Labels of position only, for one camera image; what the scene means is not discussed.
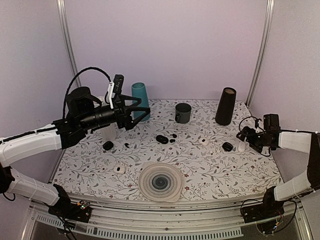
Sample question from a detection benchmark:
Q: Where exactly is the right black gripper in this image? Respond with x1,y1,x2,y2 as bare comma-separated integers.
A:
236,126,271,153

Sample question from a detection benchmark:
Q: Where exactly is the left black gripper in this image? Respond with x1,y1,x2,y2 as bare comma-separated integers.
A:
79,94,151,131

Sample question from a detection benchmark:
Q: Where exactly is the white oval earbud case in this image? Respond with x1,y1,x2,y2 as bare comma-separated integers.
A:
237,142,246,153

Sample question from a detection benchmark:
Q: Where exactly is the black gold-trimmed earbud case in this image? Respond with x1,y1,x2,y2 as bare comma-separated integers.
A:
222,142,234,152

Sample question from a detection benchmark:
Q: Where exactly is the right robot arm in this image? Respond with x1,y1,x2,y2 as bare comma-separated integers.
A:
236,113,320,223

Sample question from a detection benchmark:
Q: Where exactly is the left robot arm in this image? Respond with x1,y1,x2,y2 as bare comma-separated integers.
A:
0,86,151,223

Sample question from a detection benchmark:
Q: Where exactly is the white case with black button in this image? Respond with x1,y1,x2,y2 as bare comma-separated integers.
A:
198,138,210,147

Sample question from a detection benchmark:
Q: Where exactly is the black oval earbud case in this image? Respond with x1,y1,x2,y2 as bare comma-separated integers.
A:
155,134,169,144

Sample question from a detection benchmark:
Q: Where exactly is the small black earbud case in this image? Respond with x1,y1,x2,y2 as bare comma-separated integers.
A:
102,141,114,151

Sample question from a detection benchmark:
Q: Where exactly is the white case near plate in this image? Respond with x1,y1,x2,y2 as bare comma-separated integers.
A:
113,165,126,175

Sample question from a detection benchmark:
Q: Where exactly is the teal tapered vase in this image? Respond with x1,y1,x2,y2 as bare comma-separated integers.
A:
131,82,150,122

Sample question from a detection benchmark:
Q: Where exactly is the black tapered vase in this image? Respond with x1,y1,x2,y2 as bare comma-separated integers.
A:
215,87,237,126

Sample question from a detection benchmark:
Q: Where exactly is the floral patterned table mat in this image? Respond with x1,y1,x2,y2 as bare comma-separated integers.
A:
52,100,283,201

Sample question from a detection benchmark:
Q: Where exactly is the dark grey mug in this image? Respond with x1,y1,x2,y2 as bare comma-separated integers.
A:
175,102,192,124

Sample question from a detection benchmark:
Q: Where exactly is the white ribbed vase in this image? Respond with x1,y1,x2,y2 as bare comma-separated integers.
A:
96,96,118,141

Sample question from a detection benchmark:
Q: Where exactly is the spiral patterned ceramic plate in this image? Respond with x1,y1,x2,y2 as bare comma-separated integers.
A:
137,162,184,203

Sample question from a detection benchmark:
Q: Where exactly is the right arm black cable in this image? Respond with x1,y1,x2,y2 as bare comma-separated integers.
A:
238,116,273,157

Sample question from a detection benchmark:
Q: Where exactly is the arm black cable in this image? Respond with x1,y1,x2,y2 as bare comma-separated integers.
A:
62,66,112,118
238,116,273,157

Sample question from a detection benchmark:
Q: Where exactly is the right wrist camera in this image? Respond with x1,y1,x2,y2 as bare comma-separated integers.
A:
263,113,281,131

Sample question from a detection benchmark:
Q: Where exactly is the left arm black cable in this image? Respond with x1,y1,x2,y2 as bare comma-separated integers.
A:
62,66,112,118

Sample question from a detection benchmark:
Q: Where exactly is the aluminium front rail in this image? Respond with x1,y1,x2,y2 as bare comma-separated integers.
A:
21,194,314,240

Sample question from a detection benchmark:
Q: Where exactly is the left aluminium frame post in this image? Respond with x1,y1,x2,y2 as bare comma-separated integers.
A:
56,0,78,77

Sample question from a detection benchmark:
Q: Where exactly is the aluminium frame post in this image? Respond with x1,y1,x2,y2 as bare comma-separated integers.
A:
245,0,275,109
56,0,78,77

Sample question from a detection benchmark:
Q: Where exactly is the right aluminium frame post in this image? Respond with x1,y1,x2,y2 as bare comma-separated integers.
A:
245,0,275,109

